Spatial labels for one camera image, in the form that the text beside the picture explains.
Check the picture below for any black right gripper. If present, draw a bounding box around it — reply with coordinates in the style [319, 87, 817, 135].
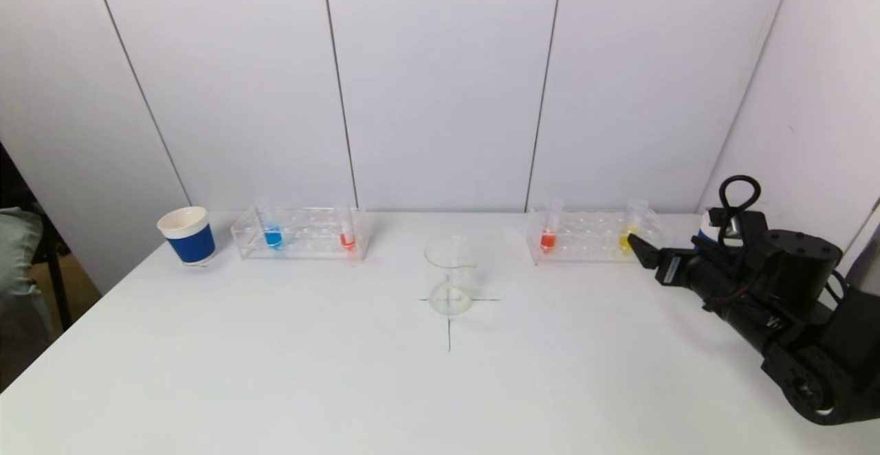
[627, 232, 731, 304]

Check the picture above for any yellow pigment test tube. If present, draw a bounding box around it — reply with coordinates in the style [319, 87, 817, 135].
[618, 198, 648, 256]

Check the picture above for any clear acrylic test tube rack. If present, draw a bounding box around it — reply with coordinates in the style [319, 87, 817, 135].
[526, 208, 674, 267]
[231, 208, 371, 262]

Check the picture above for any red pigment test tube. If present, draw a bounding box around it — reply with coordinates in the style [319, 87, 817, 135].
[540, 199, 564, 254]
[338, 206, 358, 252]

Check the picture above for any clear glass beaker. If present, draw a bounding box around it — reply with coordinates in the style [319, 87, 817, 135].
[423, 234, 478, 317]

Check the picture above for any blue pigment test tube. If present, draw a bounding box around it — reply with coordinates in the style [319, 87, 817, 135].
[258, 202, 284, 251]

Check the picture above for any person in grey clothing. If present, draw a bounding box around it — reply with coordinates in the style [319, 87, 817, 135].
[0, 206, 56, 349]

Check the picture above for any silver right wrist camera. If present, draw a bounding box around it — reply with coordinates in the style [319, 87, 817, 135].
[707, 209, 769, 244]

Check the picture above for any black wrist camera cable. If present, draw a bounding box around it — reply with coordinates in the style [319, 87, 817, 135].
[717, 175, 762, 236]

